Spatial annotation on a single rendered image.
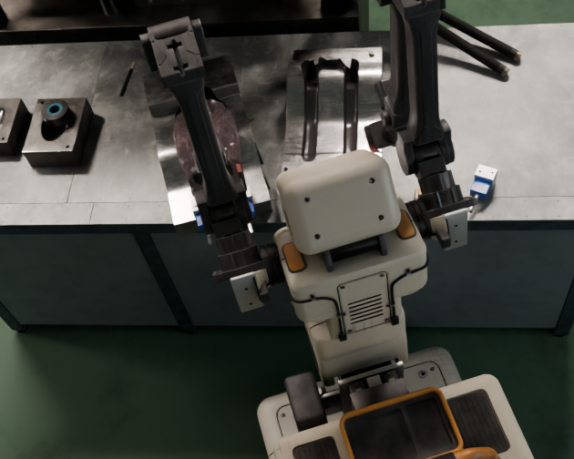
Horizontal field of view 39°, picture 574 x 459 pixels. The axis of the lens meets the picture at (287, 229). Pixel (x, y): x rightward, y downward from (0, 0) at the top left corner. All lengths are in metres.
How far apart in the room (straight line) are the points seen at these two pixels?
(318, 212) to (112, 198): 0.94
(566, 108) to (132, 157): 1.22
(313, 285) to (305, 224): 0.13
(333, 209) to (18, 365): 1.84
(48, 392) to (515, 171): 1.75
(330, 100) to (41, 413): 1.50
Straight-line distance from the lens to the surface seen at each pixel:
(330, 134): 2.21
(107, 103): 2.55
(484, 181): 2.17
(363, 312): 1.67
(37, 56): 2.78
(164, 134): 2.30
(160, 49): 1.44
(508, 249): 2.38
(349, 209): 1.51
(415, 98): 1.60
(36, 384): 3.05
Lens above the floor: 2.59
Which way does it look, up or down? 57 degrees down
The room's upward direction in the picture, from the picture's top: 12 degrees counter-clockwise
